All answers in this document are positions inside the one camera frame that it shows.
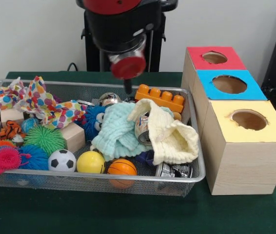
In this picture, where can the blue spiky ball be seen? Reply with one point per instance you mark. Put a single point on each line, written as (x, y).
(36, 158)

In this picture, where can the silver can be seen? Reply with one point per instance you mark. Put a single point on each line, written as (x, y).
(142, 129)

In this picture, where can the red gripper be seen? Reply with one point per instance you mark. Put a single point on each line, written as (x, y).
(128, 67)

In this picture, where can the yellow ball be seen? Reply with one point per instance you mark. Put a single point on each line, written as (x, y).
(90, 162)

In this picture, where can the wooden box with three holes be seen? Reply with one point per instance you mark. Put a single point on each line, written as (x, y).
(245, 156)

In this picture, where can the polka dot cloth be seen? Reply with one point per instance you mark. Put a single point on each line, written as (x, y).
(35, 102)

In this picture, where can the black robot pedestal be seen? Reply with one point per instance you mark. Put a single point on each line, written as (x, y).
(91, 56)

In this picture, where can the small orange basketball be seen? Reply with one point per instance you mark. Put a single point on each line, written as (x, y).
(122, 168)

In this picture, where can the mint green cloth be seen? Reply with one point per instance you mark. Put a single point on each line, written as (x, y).
(116, 131)

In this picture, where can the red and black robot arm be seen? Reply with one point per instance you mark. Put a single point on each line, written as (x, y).
(121, 22)

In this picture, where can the pink spiky ball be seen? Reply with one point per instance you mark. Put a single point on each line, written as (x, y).
(6, 158)

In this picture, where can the cream yellow cloth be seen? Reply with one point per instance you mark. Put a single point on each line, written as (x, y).
(174, 141)

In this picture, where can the green spiky ball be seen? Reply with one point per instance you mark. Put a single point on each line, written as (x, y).
(44, 140)

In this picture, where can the small soccer ball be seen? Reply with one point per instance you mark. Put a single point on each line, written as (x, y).
(62, 160)

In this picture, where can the orange rubber toy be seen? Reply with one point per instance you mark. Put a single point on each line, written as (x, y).
(162, 99)

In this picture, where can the clear mesh bin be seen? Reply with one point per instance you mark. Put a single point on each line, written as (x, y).
(30, 183)

